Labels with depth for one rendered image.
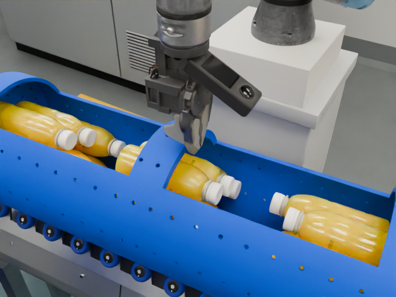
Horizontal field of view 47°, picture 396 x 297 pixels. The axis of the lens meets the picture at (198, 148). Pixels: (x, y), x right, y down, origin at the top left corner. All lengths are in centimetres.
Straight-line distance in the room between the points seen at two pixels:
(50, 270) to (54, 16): 242
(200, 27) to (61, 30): 274
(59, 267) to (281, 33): 72
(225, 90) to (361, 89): 274
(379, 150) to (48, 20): 232
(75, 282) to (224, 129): 51
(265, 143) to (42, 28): 256
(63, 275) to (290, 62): 68
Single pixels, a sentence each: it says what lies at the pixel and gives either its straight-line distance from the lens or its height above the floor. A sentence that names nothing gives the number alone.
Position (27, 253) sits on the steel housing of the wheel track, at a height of 87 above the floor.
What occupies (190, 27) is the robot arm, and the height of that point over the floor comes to 147.
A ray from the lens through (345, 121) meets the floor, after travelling 300.
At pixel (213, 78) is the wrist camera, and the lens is 64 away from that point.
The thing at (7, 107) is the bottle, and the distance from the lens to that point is 102.
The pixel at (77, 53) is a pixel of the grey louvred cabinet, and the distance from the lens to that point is 332.
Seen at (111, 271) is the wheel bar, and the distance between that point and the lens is 99.
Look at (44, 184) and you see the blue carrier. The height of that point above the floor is 115.
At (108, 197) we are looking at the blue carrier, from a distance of 78.
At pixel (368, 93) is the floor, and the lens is 332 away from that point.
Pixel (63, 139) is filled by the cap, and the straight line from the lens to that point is 93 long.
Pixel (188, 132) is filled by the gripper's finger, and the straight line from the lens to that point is 69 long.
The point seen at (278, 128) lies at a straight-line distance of 108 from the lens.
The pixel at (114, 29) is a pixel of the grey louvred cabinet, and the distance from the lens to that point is 297.
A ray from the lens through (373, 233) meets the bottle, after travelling 75.
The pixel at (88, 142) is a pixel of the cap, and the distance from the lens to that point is 99.
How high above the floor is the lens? 173
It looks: 41 degrees down
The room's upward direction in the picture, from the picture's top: straight up
